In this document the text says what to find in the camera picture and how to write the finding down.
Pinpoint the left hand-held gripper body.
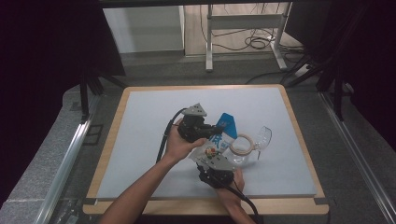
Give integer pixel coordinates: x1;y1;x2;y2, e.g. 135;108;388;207
177;103;208;144

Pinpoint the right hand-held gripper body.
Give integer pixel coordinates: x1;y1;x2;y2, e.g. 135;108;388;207
197;153;237;189

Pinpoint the blue and white milk carton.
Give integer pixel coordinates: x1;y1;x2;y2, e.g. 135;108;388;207
189;112;239;167

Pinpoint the person's right hand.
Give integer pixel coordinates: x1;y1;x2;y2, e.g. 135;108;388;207
216;167;246;203

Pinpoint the person's left hand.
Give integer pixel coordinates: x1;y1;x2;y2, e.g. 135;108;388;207
163;119;208;164

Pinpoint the pale grey table mat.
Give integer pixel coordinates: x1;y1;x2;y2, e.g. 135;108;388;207
96;87;318;200

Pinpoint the light wooden table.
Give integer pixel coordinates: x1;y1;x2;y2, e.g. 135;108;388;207
82;83;330;217

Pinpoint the black square floor plate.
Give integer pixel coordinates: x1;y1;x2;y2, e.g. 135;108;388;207
83;124;105;147

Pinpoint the white power strip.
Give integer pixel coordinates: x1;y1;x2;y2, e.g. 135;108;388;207
293;63;311;78

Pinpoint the white board panel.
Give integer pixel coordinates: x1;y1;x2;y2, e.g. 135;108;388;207
103;6;185;54

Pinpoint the black tripod stand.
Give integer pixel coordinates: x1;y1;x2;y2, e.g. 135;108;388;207
78;69;129;120

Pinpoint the black metal stand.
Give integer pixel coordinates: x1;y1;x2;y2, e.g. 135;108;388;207
279;52;347;122

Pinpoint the dark curtain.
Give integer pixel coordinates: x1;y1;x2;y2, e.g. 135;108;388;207
284;0;396;150
0;0;127;206

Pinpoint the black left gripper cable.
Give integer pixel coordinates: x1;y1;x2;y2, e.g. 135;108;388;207
155;107;188;164

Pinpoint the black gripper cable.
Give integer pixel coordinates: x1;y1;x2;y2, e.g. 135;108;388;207
205;174;261;224
155;107;188;164

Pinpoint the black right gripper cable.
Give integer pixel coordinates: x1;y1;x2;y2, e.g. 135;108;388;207
205;174;261;224

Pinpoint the long black floor cable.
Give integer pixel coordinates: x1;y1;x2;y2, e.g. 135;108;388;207
245;71;289;86

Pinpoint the tangle of black floor cables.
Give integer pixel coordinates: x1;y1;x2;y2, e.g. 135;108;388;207
199;3;304;53

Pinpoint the white metal desk frame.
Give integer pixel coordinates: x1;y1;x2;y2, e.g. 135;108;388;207
205;3;293;73

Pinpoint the aluminium floor rail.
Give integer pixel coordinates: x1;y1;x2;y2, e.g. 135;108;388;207
320;91;396;223
34;92;104;224

